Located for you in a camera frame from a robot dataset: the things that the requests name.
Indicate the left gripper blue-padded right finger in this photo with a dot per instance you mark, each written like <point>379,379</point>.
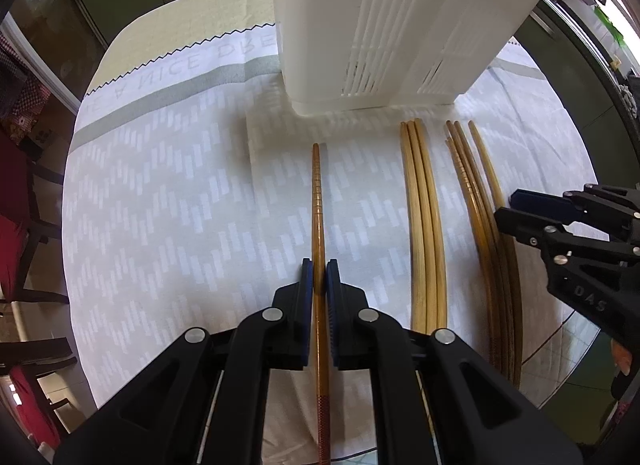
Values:
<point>435,399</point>

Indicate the brown wooden chopstick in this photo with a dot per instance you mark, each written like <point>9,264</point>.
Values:
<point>499,316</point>
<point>496,261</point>
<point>492,179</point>
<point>496,355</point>

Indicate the dark red-tipped wooden chopstick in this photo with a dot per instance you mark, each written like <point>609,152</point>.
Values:
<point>321,324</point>

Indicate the cream plastic utensil holder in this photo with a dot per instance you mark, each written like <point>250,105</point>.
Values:
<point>338,55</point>

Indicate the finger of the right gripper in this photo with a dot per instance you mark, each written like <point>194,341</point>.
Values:
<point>537,202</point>
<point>543,229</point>

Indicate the light bamboo chopstick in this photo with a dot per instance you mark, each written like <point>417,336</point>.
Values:
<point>418,278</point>
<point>426,226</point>
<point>436,228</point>

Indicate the person's right hand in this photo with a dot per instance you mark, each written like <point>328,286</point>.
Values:
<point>622,357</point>

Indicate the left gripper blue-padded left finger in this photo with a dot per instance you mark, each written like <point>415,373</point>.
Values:
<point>203,399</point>

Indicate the white chevron table cloth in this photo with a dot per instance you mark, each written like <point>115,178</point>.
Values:
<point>187,195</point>

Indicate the red cushioned wooden chair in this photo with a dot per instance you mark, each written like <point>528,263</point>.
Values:
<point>22,231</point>

